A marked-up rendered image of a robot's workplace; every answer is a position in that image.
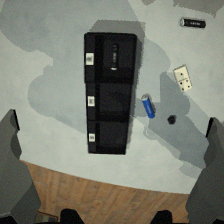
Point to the blue battery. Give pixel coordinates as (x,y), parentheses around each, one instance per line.
(148,107)

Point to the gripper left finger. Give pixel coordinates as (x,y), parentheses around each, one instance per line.
(19,200)

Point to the black bin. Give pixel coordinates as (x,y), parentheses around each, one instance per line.
(108,90)

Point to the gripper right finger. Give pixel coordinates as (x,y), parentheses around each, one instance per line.
(205,204)

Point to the cream domino tile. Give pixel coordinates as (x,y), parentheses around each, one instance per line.
(182,78)

